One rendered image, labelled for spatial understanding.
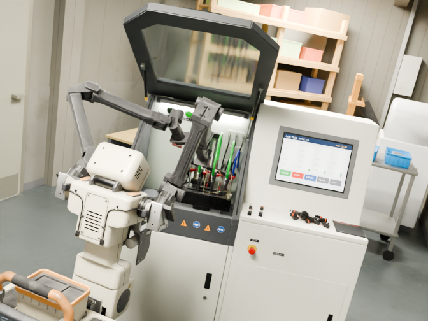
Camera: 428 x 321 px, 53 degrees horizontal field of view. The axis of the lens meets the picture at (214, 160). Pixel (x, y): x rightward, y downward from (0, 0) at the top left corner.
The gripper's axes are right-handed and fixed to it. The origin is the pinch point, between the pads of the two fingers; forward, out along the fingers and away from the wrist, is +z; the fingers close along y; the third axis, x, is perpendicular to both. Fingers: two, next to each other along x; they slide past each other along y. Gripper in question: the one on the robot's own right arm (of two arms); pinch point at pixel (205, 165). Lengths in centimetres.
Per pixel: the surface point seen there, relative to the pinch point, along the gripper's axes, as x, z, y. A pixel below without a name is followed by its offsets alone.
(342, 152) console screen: -63, 29, 46
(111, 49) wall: 244, 175, 209
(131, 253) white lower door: 34, 37, -47
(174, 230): 11.8, 28.8, -29.7
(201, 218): -1.3, 24.4, -19.8
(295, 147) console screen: -37, 25, 39
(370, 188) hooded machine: -97, 308, 182
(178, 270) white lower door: 6, 46, -46
